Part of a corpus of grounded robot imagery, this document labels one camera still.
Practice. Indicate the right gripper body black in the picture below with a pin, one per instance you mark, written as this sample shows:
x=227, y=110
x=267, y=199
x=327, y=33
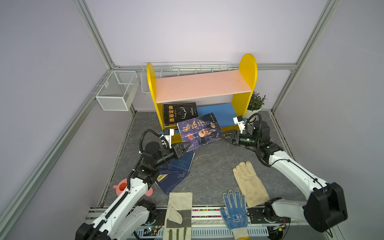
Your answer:
x=245, y=141

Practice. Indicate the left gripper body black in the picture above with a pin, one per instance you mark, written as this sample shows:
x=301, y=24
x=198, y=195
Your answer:
x=166, y=156

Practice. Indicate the purple portrait book front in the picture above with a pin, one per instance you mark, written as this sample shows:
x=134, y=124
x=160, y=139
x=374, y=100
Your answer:
x=200, y=131

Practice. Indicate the black book gold lettering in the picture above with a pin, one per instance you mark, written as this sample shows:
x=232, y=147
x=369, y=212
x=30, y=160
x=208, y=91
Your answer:
x=175, y=113

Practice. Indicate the blue thread-bound book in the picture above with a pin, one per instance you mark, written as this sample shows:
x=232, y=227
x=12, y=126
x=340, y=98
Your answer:
x=168, y=182
x=183, y=164

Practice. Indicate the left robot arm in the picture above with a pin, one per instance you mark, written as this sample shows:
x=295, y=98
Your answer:
x=129, y=211

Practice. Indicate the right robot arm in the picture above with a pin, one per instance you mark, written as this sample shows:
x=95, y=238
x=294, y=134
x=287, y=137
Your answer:
x=324, y=206

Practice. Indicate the potted green plant white pot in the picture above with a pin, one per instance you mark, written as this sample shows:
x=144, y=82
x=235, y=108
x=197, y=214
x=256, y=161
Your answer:
x=255, y=105

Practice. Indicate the yellow bookshelf pink blue shelves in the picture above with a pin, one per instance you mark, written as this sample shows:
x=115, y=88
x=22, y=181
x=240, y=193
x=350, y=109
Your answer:
x=240, y=84

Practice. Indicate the pink watering can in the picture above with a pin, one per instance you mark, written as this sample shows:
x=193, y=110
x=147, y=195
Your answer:
x=122, y=185

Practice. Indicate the beige leather work glove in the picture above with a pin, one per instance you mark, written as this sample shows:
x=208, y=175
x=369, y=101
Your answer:
x=250, y=184

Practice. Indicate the grey green canvas glove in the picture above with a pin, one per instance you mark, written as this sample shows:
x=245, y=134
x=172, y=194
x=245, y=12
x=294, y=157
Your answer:
x=178, y=221

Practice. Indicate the blue dotted knit glove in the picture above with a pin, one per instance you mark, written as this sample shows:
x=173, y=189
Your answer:
x=234, y=214

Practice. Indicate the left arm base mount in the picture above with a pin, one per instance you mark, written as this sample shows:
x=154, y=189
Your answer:
x=154, y=230

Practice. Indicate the white wire mesh basket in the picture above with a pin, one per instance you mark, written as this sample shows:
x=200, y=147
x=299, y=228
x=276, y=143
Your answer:
x=118, y=91

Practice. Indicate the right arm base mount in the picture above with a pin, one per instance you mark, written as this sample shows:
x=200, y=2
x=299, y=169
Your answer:
x=264, y=214

